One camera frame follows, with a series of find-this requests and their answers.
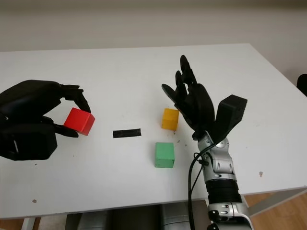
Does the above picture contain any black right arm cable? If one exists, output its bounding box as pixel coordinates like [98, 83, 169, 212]
[188, 150, 210, 230]

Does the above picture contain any green cube block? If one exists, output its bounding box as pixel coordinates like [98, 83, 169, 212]
[154, 142, 175, 168]

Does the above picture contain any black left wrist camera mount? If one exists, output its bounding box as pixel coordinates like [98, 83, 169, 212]
[0, 123, 58, 161]

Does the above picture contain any yellow cube block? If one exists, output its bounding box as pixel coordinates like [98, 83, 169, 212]
[161, 108, 180, 131]

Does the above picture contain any white table leg frame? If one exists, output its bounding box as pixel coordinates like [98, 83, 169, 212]
[243, 188, 307, 218]

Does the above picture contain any black tape strip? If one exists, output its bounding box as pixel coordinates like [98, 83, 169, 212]
[112, 128, 142, 139]

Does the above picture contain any white table leg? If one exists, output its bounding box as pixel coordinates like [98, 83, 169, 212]
[23, 217, 36, 230]

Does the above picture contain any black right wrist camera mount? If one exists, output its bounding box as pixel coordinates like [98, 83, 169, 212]
[211, 94, 248, 146]

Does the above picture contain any grey left robot leg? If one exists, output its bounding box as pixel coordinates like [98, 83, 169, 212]
[76, 210, 109, 230]

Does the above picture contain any black chair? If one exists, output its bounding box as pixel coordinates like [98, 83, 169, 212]
[296, 74, 307, 96]

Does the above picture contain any grey robot leg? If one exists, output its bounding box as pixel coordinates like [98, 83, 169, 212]
[160, 203, 200, 230]
[76, 210, 109, 230]

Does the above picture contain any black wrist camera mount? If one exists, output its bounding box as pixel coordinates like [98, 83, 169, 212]
[211, 94, 248, 146]
[0, 123, 58, 161]

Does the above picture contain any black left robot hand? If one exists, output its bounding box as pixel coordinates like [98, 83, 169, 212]
[0, 80, 92, 138]

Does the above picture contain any red cube block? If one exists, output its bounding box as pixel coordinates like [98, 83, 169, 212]
[63, 107, 96, 137]

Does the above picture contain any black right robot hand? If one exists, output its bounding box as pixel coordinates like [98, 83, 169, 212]
[161, 55, 217, 141]

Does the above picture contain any grey right robot leg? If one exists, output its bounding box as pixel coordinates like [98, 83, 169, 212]
[160, 203, 200, 230]

